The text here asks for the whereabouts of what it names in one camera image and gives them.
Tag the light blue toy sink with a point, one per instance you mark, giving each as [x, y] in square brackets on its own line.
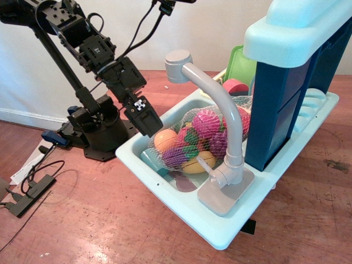
[218, 215]

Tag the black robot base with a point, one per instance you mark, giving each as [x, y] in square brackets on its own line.
[99, 136]

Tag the black tape piece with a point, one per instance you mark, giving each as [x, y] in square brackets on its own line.
[249, 227]

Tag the pink toy bowl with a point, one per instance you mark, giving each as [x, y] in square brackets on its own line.
[235, 87]

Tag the blue toy kitchen shelf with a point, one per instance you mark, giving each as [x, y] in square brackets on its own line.
[297, 43]

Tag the teal toy block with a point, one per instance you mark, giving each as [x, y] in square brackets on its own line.
[151, 159]

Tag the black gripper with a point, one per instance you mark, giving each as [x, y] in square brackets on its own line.
[124, 79]

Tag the green toy cutting board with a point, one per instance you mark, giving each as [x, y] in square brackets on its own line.
[240, 67]

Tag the purple toy spatula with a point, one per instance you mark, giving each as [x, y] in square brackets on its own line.
[183, 183]

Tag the white paper sheet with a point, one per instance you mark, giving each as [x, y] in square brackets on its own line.
[19, 176]

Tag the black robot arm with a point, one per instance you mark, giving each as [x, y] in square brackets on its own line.
[95, 53]

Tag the mesh bag of toy food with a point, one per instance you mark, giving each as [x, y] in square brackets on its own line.
[200, 132]

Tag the blue cable connector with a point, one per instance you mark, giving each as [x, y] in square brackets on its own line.
[54, 138]

